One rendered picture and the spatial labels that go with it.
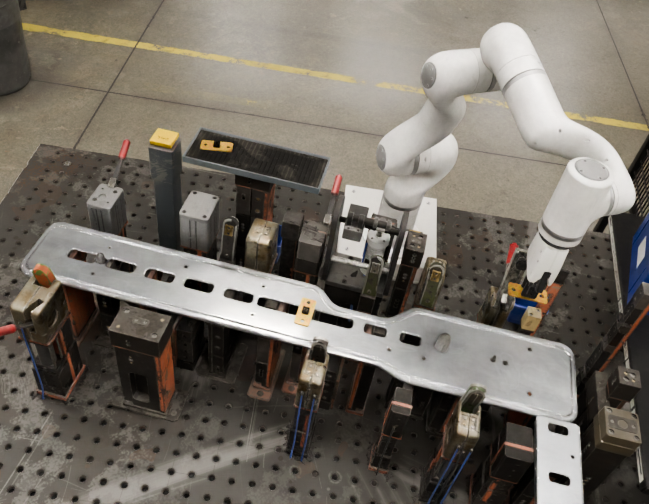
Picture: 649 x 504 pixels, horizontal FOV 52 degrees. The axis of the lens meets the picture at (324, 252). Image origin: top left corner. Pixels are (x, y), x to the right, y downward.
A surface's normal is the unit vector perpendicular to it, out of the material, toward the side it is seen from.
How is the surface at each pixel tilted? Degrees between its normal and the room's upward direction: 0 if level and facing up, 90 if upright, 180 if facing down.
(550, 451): 0
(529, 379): 0
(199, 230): 90
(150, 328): 0
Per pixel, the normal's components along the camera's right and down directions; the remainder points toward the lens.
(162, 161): -0.22, 0.69
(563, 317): 0.12, -0.69
